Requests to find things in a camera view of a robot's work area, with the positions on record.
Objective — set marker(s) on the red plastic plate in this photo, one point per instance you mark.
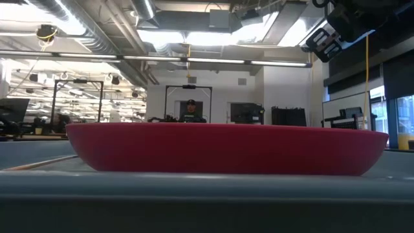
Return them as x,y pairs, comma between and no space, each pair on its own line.
226,149

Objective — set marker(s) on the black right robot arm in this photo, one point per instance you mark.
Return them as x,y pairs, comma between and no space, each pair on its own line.
388,16

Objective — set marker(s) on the blue-grey plastic tray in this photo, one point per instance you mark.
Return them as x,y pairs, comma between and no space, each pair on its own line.
207,200

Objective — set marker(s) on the black folding screen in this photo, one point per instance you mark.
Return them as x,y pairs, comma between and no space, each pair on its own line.
288,116

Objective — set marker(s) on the black equipment cart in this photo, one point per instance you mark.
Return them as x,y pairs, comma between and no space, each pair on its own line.
349,120

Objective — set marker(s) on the yellow container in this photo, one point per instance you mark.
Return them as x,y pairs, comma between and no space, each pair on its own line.
403,142

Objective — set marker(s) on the person seated with cap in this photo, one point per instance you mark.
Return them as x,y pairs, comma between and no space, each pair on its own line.
191,113

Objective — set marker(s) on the long ceiling light bar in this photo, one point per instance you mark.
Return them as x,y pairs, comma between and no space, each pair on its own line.
155,59

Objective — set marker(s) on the person seated at desk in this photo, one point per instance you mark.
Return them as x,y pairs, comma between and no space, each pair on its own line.
60,122

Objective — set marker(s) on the dark computer monitor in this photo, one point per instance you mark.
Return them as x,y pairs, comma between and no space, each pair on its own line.
13,110

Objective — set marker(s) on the black frame rig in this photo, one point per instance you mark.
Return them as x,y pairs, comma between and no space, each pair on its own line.
77,97
188,97

